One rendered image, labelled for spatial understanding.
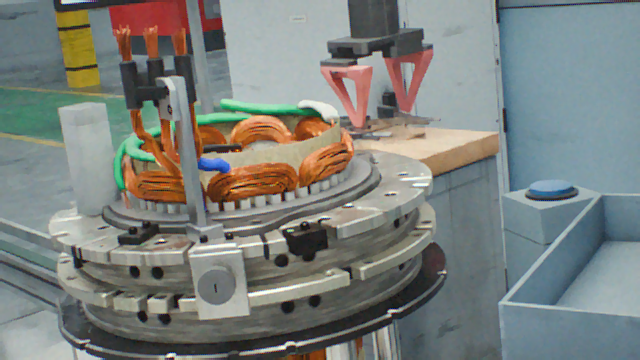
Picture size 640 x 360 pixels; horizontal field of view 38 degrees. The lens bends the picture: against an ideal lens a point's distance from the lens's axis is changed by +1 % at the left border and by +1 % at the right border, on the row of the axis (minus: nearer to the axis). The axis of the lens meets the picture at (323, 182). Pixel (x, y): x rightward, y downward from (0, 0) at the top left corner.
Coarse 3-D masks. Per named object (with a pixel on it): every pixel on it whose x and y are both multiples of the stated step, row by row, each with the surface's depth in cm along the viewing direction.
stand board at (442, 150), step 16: (400, 128) 115; (432, 128) 112; (384, 144) 106; (400, 144) 105; (416, 144) 104; (432, 144) 103; (448, 144) 102; (464, 144) 102; (480, 144) 103; (496, 144) 105; (432, 160) 98; (448, 160) 100; (464, 160) 102; (432, 176) 99
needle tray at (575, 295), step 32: (576, 224) 70; (608, 224) 77; (544, 256) 63; (576, 256) 70; (608, 256) 74; (512, 288) 58; (544, 288) 63; (576, 288) 68; (608, 288) 67; (512, 320) 56; (544, 320) 55; (576, 320) 54; (608, 320) 53; (512, 352) 57; (544, 352) 56; (576, 352) 55; (608, 352) 54
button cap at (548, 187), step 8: (536, 184) 90; (544, 184) 89; (552, 184) 89; (560, 184) 89; (568, 184) 89; (536, 192) 89; (544, 192) 88; (552, 192) 88; (560, 192) 88; (568, 192) 88
